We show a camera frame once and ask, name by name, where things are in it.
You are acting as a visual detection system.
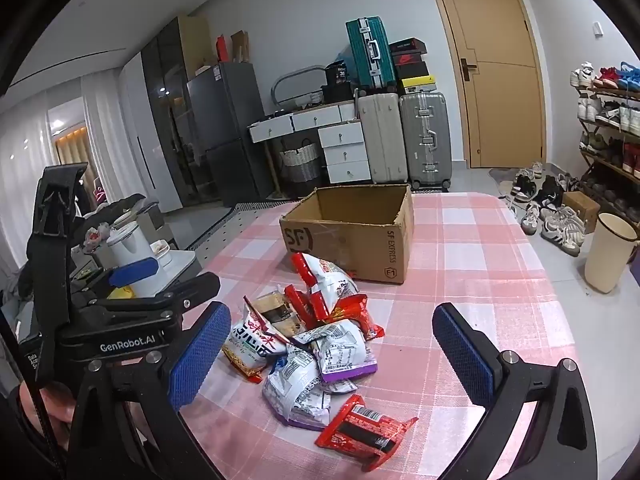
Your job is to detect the dark glass cabinet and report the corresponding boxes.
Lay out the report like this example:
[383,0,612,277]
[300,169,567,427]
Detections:
[140,16,216,206]

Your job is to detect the silver suitcase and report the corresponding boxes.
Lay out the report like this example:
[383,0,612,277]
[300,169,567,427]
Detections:
[398,90,453,192]

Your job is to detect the oval framed mirror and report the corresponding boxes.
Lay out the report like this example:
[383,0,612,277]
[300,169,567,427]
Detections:
[270,65,326,108]

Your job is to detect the woven laundry basket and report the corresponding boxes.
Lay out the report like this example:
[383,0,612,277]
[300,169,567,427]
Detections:
[277,141,323,196]

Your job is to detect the black carton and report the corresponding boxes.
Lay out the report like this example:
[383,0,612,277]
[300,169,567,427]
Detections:
[324,61,351,87]

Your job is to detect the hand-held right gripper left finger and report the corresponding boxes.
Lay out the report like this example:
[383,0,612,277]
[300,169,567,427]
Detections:
[67,301,236,480]

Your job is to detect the clear biscuit packet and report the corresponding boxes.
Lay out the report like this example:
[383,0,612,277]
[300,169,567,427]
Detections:
[255,287,301,341]

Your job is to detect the cream waste bin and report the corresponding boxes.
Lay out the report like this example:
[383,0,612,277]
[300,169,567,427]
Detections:
[584,212,640,294]

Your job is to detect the wooden shoe rack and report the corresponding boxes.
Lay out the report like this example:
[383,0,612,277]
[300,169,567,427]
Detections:
[570,82,640,221]

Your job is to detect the teal suitcase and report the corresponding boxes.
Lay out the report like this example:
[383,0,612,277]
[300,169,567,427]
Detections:
[345,16,398,93]

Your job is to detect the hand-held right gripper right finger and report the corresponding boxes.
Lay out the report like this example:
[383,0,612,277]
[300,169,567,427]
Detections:
[432,302,598,480]

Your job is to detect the small dark red snack packet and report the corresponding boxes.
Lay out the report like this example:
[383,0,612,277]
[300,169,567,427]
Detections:
[283,284,317,331]

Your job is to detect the slim brown cardboard box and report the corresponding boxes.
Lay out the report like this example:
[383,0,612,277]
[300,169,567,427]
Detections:
[229,30,251,63]

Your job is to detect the scattered loose sneakers group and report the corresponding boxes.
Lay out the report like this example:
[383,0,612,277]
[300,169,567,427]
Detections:
[497,161,588,258]

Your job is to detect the wooden door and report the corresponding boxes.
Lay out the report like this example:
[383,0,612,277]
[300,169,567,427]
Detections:
[421,0,546,170]

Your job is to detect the white electric kettle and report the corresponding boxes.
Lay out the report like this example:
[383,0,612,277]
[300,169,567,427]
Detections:
[106,224,167,297]

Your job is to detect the grey floor mat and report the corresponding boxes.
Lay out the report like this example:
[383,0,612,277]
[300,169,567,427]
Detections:
[487,166,521,196]

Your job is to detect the person's left hand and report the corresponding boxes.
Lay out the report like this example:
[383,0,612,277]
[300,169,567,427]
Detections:
[40,391,76,427]

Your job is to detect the yellow black shoebox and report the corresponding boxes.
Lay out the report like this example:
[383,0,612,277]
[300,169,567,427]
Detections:
[400,75,437,95]

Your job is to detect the black white patterned rug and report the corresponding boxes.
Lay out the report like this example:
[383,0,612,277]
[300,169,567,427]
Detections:
[185,201,301,266]

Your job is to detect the grey refrigerator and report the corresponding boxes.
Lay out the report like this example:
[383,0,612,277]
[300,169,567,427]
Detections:
[186,61,273,208]

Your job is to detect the rows of racked shoes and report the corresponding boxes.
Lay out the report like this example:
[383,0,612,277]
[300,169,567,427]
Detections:
[570,60,640,211]

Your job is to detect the pink checked tablecloth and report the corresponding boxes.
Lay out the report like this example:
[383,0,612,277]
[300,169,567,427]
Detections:
[177,191,581,480]

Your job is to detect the white snack bag dark lettering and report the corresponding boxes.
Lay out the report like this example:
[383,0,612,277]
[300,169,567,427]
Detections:
[221,296,291,386]

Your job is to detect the white drawer desk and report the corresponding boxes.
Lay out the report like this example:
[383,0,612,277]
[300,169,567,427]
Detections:
[248,100,373,186]

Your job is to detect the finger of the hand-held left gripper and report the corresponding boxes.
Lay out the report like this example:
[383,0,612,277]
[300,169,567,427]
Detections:
[109,256,160,287]
[70,272,222,318]

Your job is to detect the red black snack packet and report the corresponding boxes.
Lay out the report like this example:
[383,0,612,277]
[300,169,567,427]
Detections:
[314,393,421,467]

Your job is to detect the small brown cardboard box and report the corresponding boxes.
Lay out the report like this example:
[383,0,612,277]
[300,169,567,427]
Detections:
[561,191,601,235]

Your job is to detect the white sheer curtain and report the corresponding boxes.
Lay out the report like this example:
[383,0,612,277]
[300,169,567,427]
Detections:
[0,105,56,271]
[80,72,128,201]

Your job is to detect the beige suitcase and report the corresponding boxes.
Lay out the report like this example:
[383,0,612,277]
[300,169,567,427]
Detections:
[356,91,408,185]

